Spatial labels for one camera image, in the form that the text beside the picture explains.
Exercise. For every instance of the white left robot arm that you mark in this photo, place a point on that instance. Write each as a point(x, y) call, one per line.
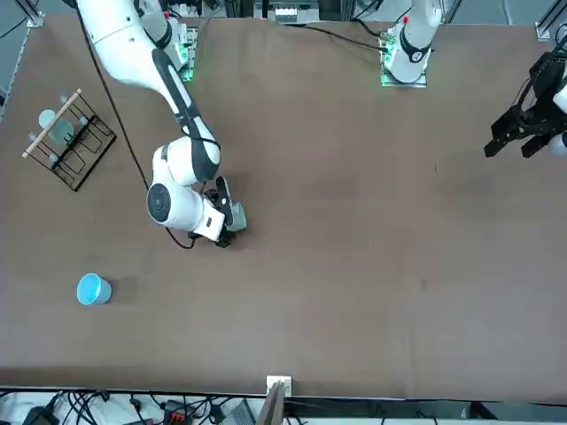
point(414, 44)

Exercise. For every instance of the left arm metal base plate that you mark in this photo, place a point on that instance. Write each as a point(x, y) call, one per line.
point(412, 84)

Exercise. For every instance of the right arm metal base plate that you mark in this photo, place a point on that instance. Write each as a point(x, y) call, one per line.
point(190, 33)

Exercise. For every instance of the long black power brick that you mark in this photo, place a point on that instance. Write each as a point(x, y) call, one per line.
point(40, 416)

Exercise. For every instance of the white terminal box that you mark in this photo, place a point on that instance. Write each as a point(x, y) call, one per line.
point(288, 12)

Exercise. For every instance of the finned grey power brick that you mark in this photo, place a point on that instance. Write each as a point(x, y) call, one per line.
point(240, 414)

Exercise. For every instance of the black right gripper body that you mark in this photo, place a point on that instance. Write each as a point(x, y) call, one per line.
point(212, 198)

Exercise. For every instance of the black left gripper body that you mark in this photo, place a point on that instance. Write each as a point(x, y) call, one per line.
point(547, 75)

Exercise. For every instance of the pale green plastic cup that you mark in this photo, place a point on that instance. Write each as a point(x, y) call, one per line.
point(239, 218)

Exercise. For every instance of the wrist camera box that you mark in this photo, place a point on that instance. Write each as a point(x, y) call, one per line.
point(223, 199)

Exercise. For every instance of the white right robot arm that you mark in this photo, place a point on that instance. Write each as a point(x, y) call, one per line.
point(128, 48)

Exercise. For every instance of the aluminium frame corner bracket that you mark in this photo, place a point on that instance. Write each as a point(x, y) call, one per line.
point(547, 24)
point(35, 17)

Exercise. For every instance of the blue plastic cup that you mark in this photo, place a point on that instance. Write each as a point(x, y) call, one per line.
point(93, 290)

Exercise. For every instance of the aluminium frame post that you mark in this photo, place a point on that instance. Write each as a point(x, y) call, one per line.
point(272, 407)

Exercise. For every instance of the black red power strip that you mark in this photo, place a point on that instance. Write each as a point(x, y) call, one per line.
point(173, 412)

